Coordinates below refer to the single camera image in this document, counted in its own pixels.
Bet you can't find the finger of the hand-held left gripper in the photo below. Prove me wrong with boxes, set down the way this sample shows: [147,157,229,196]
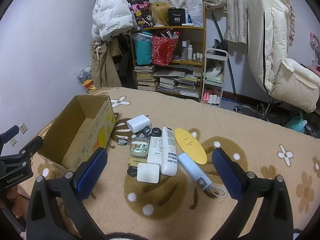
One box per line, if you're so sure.
[0,136,44,170]
[0,125,20,153]

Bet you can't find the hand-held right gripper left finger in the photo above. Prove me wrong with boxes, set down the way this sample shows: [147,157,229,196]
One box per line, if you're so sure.
[26,147,108,240]

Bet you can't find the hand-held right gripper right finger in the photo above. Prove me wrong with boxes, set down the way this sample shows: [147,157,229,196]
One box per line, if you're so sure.
[212,147,294,240]

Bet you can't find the light blue cylindrical power bank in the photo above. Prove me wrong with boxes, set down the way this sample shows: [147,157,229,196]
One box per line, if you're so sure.
[178,152,226,198]

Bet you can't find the cardboard box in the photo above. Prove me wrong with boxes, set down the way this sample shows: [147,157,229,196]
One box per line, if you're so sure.
[37,95,117,171]

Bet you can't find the yellow oval plastic plate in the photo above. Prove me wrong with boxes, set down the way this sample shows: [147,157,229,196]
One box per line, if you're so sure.
[174,128,208,165]

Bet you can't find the gold tag key bunch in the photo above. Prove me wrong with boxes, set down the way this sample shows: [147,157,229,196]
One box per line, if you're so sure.
[127,157,148,178]

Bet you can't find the cartoon print earbuds case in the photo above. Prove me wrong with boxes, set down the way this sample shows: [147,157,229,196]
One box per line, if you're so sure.
[117,134,150,158]

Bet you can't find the white square case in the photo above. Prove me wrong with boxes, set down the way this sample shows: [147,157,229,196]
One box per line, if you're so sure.
[137,162,161,183]

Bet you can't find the long white remote control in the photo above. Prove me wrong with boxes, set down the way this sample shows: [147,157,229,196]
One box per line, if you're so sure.
[161,127,178,176]

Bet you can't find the white charger adapter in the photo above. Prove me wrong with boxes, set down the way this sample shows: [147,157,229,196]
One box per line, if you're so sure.
[126,114,150,134]

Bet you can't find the short white remote control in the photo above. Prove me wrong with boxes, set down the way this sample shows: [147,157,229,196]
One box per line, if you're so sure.
[147,136,163,165]

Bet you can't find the black key fob bunch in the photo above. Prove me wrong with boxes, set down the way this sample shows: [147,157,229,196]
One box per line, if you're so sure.
[140,127,162,138]

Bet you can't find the person's left hand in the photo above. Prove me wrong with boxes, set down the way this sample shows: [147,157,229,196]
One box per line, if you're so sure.
[0,187,27,219]

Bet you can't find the beige printed blanket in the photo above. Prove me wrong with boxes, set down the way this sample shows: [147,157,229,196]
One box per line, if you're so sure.
[19,87,320,240]

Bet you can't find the clear bag of toys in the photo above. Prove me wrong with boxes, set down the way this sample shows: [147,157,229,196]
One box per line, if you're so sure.
[74,66,95,93]

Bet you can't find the teal plastic basin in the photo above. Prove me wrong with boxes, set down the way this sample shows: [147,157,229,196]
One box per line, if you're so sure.
[285,111,309,133]

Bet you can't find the white trolley cart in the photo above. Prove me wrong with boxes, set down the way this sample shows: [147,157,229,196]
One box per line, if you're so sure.
[201,48,228,107]

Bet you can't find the green tissue pack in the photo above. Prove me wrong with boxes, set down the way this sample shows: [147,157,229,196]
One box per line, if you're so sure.
[204,74,224,82]

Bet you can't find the dark pole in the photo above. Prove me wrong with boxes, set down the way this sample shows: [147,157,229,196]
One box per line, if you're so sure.
[212,12,237,96]

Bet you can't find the pile of books and papers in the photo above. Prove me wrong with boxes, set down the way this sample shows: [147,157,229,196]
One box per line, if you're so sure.
[156,66,202,98]

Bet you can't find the brown and white plush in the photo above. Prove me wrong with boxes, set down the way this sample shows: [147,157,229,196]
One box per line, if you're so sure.
[209,64,223,75]

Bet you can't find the beige hanging coat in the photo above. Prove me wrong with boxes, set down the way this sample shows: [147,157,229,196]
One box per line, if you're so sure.
[90,40,123,88]

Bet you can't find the stack of books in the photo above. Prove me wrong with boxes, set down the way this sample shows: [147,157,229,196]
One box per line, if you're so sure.
[134,65,160,92]

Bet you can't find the dark hanging clothes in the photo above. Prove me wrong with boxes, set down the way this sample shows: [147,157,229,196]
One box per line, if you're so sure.
[109,32,137,88]

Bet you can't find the black item on trolley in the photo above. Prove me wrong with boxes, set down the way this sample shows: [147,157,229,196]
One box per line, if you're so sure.
[214,39,228,55]

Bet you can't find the teal bag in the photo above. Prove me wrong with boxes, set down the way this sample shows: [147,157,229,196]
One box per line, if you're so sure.
[131,31,153,65]

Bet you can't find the red gift bag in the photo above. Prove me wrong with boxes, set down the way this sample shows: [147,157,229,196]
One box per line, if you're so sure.
[152,30,180,66]

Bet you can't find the cream office chair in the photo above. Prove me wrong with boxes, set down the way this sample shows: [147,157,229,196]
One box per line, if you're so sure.
[234,0,320,124]

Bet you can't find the white puffer jacket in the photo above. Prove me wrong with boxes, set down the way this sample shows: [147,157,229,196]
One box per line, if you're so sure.
[92,0,135,42]

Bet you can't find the wooden bookshelf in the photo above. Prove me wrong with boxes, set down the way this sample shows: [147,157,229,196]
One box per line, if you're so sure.
[130,5,207,103]

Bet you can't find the pink desk fan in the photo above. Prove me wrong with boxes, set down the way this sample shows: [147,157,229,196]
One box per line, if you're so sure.
[309,32,320,49]

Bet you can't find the black box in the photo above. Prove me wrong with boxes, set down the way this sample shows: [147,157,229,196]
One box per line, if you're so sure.
[168,8,187,26]

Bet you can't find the black cartoon print bag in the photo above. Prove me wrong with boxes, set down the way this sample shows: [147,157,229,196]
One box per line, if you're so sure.
[129,0,154,28]

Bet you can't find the white plastic bag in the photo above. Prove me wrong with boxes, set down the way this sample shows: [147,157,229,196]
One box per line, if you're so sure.
[184,0,204,27]

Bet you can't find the blond wig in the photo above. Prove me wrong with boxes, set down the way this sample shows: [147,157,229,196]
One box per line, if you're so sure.
[149,2,173,27]

